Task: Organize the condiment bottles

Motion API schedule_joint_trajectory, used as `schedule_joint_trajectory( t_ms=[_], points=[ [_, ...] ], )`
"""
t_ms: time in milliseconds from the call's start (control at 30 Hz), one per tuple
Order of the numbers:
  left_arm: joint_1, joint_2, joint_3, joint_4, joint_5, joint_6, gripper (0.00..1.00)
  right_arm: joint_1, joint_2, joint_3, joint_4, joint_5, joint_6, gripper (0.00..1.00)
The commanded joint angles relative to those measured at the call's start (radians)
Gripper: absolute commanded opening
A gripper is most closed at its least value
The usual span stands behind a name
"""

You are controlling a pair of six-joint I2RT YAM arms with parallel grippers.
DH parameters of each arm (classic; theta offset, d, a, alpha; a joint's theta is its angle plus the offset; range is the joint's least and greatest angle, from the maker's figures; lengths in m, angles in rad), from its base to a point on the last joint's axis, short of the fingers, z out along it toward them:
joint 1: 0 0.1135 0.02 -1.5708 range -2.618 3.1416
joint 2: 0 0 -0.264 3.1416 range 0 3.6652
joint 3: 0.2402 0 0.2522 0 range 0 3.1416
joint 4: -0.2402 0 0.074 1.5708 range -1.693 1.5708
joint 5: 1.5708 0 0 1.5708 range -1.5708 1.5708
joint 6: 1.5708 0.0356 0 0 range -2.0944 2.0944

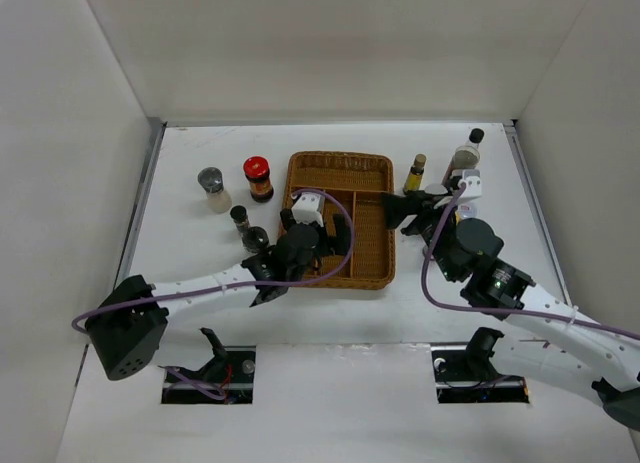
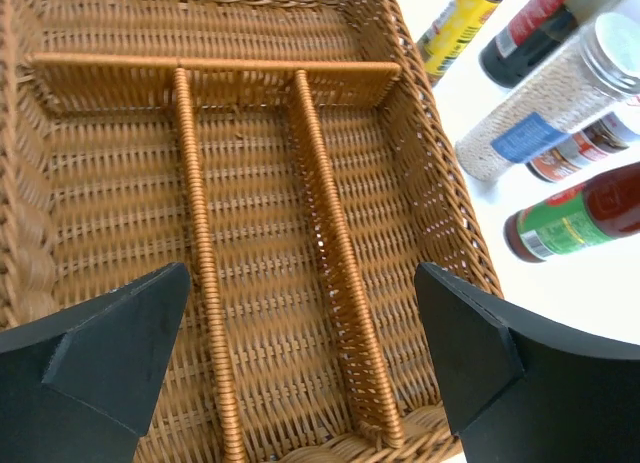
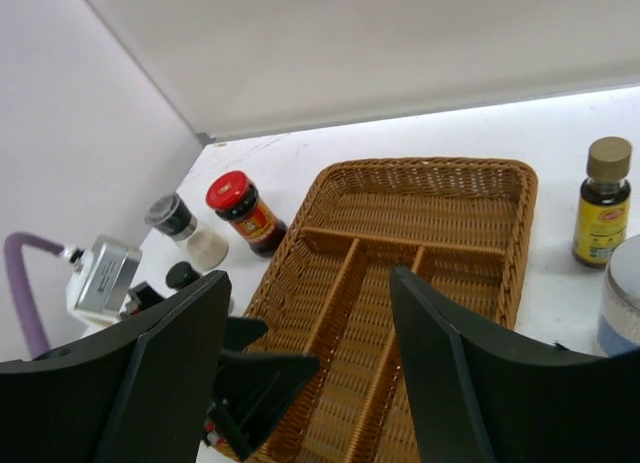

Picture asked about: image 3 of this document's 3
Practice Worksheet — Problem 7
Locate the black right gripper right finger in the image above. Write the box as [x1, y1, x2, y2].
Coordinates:
[390, 266, 639, 462]

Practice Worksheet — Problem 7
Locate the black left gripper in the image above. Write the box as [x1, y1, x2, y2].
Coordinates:
[119, 281, 320, 461]

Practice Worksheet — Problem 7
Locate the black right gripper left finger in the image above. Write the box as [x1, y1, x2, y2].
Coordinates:
[1, 271, 231, 462]

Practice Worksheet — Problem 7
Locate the silver lid white pepper jar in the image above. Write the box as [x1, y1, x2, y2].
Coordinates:
[596, 235, 640, 357]

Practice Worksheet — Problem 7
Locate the small black pepper grinder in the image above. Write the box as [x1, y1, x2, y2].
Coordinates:
[165, 261, 201, 291]

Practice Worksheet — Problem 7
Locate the red lid chili sauce jar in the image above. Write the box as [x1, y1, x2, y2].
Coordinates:
[205, 170, 288, 258]

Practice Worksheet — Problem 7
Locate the clear salt grinder black top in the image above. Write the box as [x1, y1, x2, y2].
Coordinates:
[145, 193, 229, 271]

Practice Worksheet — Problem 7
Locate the brown wicker divided basket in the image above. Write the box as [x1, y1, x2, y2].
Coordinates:
[211, 157, 538, 462]

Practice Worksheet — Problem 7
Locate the yellow label sesame oil bottle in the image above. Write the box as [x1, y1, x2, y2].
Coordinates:
[572, 136, 632, 269]

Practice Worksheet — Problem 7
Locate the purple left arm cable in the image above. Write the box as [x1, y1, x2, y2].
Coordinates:
[3, 231, 65, 360]

